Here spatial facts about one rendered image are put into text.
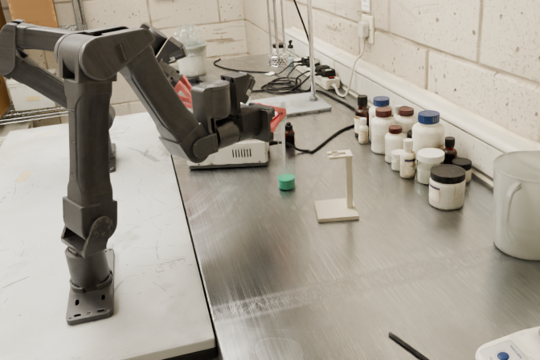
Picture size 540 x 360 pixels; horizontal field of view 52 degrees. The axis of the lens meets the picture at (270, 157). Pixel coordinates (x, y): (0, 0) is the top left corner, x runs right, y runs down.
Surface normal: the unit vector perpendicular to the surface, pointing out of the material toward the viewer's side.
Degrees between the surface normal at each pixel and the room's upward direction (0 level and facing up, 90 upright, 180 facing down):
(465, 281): 0
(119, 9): 90
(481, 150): 90
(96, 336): 0
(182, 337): 0
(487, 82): 90
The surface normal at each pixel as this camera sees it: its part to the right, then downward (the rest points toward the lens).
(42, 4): 0.34, 0.35
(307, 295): -0.07, -0.92
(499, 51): -0.97, 0.15
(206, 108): 0.73, 0.21
